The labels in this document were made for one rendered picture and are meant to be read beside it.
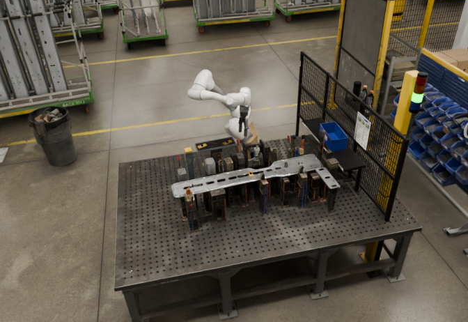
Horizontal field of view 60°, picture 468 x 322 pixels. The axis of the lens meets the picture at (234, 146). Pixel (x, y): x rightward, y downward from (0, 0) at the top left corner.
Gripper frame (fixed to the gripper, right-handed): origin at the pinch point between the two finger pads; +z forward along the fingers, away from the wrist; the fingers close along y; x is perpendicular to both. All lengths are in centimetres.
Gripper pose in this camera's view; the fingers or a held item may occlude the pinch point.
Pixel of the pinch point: (242, 132)
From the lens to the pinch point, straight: 367.6
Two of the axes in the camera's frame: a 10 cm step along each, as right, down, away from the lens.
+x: 9.4, -0.5, 3.2
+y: 3.2, 3.0, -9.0
